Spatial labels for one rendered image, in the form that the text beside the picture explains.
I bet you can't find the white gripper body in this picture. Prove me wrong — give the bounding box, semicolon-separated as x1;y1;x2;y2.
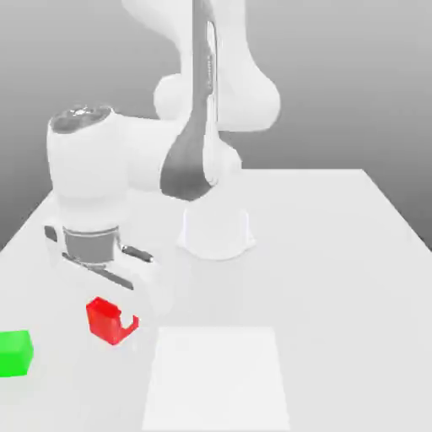
51;250;176;319

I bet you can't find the small green cube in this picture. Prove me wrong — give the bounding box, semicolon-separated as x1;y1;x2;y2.
0;330;35;378

